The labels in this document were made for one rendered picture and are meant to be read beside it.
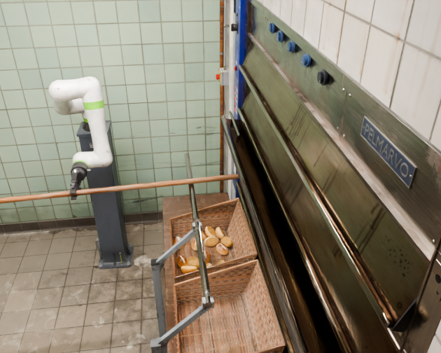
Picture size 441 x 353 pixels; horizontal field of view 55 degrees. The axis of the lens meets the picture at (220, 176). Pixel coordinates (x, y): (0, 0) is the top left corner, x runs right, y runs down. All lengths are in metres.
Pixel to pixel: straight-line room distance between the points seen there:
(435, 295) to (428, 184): 0.21
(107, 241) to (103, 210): 0.31
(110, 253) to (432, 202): 2.98
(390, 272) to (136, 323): 2.41
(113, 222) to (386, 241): 2.59
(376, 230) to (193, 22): 2.51
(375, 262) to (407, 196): 0.19
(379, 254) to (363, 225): 0.10
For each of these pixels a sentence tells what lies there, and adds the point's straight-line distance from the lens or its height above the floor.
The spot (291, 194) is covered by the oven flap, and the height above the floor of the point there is 1.52.
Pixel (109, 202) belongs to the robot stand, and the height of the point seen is 0.63.
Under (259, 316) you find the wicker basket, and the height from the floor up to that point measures 0.70.
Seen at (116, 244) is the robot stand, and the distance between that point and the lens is 3.52.
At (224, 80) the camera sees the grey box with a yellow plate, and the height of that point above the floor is 1.45.
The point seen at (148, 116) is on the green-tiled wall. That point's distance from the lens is 3.53.
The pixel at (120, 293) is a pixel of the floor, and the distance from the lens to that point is 3.43.
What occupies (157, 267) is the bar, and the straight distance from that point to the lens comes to 2.22.
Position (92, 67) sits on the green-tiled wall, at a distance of 3.42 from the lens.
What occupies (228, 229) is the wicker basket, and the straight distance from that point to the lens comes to 2.94.
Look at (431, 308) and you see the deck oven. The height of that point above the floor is 1.82.
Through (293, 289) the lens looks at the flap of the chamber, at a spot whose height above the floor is 1.40.
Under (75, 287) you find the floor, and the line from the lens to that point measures 3.57.
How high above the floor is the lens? 2.46
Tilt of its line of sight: 32 degrees down
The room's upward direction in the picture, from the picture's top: straight up
